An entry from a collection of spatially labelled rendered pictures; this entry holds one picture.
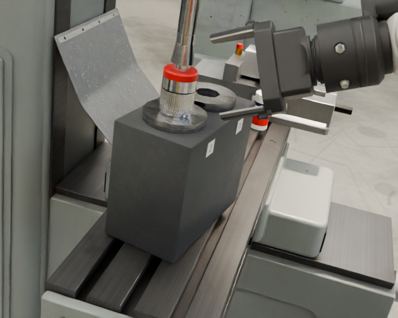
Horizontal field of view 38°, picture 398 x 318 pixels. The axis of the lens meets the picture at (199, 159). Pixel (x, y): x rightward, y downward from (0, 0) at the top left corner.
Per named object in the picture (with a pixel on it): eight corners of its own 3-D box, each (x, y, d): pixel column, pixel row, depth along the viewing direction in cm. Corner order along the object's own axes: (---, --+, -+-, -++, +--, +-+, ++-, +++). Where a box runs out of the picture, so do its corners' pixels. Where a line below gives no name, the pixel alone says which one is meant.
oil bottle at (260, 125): (268, 125, 130) (278, 80, 125) (265, 132, 126) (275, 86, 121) (251, 122, 131) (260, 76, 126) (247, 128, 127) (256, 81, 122)
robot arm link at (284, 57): (271, 120, 79) (361, 106, 76) (261, 112, 70) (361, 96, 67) (260, 31, 80) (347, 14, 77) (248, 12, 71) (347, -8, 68)
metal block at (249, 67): (266, 72, 138) (271, 48, 136) (261, 79, 133) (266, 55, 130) (245, 67, 139) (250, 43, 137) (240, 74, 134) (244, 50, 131)
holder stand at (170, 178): (236, 201, 99) (259, 94, 89) (173, 265, 81) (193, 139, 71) (175, 177, 103) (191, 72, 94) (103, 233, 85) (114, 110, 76)
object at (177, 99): (168, 119, 76) (173, 83, 73) (152, 105, 79) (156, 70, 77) (198, 116, 78) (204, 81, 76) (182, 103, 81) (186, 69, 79)
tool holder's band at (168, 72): (173, 83, 73) (174, 76, 73) (156, 70, 77) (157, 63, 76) (204, 81, 76) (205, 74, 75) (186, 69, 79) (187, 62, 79)
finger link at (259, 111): (218, 112, 75) (264, 105, 73) (223, 115, 78) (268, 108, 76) (219, 124, 75) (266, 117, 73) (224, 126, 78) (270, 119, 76)
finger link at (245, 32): (214, 45, 79) (258, 36, 77) (208, 39, 76) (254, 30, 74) (213, 33, 79) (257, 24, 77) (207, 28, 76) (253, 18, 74)
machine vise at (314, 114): (332, 113, 143) (343, 72, 138) (327, 135, 130) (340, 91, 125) (199, 81, 149) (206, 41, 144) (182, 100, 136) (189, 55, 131)
